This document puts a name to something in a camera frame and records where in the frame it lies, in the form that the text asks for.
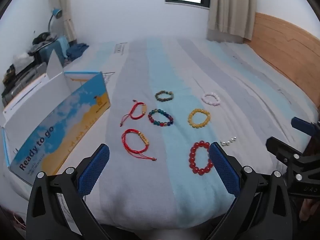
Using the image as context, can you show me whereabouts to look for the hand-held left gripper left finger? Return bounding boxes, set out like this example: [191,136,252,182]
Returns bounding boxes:
[26,144,110,240]

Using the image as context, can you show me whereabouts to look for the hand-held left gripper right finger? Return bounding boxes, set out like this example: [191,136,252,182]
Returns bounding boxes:
[207,142,298,240]

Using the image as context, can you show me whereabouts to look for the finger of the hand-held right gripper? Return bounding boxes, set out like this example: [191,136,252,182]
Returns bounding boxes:
[291,116,320,136]
[265,137,309,167]

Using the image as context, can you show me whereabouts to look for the blue and yellow cardboard box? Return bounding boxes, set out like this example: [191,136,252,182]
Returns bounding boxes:
[1,50,112,187]

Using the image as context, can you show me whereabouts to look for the pink bead bracelet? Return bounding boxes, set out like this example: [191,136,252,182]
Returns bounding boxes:
[201,92,222,106]

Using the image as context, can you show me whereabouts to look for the multicolour bead bracelet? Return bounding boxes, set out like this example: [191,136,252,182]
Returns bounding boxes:
[148,108,175,127]

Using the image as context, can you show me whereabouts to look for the person's right hand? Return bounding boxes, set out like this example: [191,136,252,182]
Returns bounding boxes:
[300,199,317,222]

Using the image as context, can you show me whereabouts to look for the wooden headboard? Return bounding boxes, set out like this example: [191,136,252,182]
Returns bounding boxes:
[244,12,320,105]

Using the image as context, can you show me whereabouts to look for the striped bed sheet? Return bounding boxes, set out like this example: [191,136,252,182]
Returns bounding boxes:
[95,37,318,230]

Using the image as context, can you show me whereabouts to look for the grey hard case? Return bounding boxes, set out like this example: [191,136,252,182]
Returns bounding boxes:
[1,62,48,107]

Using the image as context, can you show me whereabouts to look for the dark blue clothes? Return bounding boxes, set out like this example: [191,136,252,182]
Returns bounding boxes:
[66,42,89,59]

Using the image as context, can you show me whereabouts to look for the beige curtain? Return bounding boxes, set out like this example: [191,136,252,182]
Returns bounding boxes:
[49,0,77,47]
[206,0,257,44]

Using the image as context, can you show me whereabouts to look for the blue desk lamp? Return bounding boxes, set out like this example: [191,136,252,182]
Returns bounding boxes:
[47,8,63,34]

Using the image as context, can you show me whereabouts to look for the red bead bracelet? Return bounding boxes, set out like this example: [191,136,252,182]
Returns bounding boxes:
[189,141,214,176]

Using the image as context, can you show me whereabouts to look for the white pearl bracelet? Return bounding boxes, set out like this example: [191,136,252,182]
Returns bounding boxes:
[220,136,237,147]

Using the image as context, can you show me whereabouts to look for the red cord bracelet engraved bar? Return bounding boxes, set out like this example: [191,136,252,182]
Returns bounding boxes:
[121,129,157,161]

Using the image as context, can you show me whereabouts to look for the yellow bead bracelet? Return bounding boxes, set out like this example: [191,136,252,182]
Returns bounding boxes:
[187,108,212,128]

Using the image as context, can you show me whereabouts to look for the red cord bracelet smooth bar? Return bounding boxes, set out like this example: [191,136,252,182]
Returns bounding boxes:
[119,99,147,127]

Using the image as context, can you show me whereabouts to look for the brown bead bracelet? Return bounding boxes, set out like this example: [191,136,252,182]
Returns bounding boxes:
[154,90,174,103]

